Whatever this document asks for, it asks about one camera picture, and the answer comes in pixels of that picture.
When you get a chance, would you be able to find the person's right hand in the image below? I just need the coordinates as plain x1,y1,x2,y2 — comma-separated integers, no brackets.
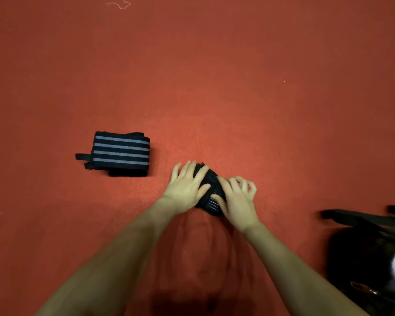
211,176,259,234

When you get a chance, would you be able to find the person's left hand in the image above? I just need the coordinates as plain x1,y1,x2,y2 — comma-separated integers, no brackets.
161,160,213,216

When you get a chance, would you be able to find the person's left forearm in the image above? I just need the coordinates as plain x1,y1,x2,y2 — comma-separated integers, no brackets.
38,201,179,316

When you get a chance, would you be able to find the person's right forearm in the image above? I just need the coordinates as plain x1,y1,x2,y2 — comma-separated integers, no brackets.
240,223,370,316

